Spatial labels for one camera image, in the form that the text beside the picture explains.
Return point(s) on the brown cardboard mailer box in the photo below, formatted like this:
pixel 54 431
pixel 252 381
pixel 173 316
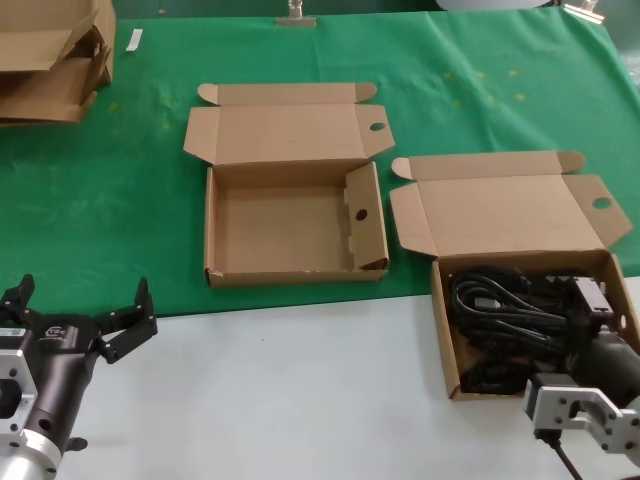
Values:
pixel 500 215

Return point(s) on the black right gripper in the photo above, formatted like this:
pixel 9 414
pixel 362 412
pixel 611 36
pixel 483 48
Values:
pixel 607 365

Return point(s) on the green table cloth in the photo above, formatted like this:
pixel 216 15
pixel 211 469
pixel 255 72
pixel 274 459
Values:
pixel 100 200

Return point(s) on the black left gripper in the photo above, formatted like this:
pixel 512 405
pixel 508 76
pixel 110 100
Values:
pixel 65 350

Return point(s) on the silver table clamp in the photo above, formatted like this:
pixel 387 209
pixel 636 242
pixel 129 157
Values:
pixel 296 21

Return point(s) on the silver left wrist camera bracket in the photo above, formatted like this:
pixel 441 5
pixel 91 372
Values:
pixel 15 365

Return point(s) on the white paper strip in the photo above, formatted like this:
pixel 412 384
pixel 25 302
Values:
pixel 134 40

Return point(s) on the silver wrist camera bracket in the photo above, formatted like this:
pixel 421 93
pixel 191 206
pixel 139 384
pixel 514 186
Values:
pixel 15 365
pixel 570 405

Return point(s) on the cardboard box with chipped corner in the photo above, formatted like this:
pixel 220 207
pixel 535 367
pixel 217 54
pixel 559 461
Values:
pixel 280 235

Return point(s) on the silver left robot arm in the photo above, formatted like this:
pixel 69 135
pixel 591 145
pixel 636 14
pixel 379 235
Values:
pixel 25 460

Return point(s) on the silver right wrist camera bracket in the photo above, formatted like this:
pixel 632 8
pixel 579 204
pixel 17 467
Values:
pixel 570 405

